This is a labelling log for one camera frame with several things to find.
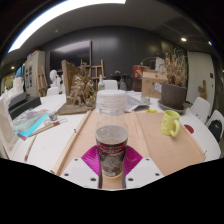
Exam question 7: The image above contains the flat round red coaster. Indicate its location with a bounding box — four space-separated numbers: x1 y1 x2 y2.
183 124 195 135

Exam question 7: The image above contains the red box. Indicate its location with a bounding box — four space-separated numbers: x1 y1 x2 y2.
132 64 150 78

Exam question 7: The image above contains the white canvas panel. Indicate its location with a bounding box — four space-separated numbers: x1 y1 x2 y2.
0 96 19 159

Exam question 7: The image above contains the white plastic chair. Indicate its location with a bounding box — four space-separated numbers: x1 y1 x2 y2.
189 96 212 125
103 79 119 91
204 109 224 144
45 86 61 97

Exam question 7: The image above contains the brown cardboard box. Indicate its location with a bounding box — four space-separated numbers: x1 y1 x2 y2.
141 69 169 100

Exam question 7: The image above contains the clear plastic drink bottle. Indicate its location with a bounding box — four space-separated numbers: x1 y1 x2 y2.
95 89 129 179

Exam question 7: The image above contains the white plaster bust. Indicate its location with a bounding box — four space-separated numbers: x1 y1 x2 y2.
49 69 63 89

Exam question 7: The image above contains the wooden figure on wall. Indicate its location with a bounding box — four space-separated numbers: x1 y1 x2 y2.
197 79 208 100

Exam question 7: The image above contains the black flat case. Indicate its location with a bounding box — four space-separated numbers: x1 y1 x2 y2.
8 92 43 120

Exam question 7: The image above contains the grey pot saucer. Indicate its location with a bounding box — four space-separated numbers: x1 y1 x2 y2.
157 99 192 115

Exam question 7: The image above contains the light wooden drawing board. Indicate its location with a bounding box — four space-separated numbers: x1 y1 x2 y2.
53 110 207 177

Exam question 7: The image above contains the wooden easel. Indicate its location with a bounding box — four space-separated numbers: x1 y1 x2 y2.
79 59 107 91

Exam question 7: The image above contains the long ceiling light strip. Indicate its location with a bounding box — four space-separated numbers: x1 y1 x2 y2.
7 0 127 54

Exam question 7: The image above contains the green translucent bottle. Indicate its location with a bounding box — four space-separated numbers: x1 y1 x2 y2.
97 74 106 92

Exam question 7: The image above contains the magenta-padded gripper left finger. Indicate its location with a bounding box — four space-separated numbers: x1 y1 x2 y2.
59 144 103 190

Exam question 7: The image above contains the golden brown relief sculpture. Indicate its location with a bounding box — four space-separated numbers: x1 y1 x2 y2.
56 59 98 116

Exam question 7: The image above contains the black backpack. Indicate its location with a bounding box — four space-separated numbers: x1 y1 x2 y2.
208 119 223 143

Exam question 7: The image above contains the dried plant in grey pot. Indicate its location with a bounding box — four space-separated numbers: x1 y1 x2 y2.
160 48 189 110

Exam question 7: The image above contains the tall white plaster statue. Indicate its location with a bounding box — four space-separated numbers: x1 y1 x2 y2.
154 57 167 73

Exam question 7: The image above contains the yellow-green mug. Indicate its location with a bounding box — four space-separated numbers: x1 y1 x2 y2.
160 109 182 138

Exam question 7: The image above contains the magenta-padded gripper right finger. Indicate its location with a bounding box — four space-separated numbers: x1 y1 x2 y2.
121 144 165 190

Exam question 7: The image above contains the black wall screen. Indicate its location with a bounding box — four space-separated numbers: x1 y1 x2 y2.
49 40 93 72

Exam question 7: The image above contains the small dark ink jar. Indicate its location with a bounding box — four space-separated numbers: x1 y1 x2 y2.
47 110 59 123

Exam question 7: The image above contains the grey spray bottle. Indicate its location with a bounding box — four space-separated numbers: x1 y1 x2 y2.
118 75 128 91

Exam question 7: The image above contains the small white round container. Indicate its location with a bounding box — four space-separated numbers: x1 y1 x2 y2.
140 95 152 105

